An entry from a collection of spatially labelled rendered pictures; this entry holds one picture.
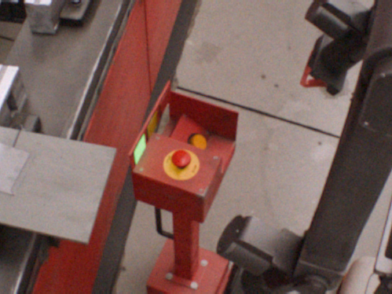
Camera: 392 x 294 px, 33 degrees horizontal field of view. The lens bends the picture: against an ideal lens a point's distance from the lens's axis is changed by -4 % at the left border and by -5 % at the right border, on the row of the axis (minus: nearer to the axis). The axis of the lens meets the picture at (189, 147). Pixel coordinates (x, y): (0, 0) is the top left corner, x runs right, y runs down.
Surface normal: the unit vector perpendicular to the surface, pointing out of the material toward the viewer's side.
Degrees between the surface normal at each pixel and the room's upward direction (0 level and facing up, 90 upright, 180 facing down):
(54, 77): 0
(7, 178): 0
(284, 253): 27
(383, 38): 44
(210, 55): 0
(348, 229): 90
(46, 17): 90
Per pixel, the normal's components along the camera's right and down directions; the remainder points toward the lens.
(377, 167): -0.31, 0.80
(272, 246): 0.36, -0.40
